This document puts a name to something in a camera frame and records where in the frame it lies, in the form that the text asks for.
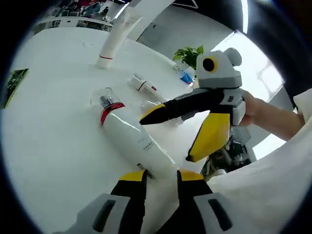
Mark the person's white shirt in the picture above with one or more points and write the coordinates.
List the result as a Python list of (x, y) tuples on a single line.
[(256, 195)]

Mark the white skincare tube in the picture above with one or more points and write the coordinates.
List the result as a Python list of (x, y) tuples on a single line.
[(114, 41)]

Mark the green and black packet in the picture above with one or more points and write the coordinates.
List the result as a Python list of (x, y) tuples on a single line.
[(15, 85)]

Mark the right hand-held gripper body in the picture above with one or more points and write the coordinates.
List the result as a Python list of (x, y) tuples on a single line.
[(219, 75)]

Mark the long ceiling light strip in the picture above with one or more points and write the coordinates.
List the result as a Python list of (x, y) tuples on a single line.
[(244, 14)]

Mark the blue plastic packet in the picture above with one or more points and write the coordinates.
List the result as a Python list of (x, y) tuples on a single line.
[(186, 77)]

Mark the person's right hand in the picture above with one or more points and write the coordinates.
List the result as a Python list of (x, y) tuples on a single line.
[(252, 112)]

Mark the large red-collared skincare bottle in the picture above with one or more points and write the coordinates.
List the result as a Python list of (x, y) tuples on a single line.
[(126, 131)]

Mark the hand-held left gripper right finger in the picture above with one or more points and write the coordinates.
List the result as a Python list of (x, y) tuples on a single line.
[(207, 214)]

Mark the long white office desk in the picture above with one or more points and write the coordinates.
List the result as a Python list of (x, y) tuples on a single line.
[(73, 20)]

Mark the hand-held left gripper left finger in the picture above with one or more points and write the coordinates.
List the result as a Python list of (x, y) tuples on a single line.
[(107, 214)]

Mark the potted green plant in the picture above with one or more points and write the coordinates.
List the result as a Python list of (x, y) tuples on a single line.
[(189, 54)]

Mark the large bright window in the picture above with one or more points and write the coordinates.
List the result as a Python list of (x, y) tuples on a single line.
[(268, 73)]

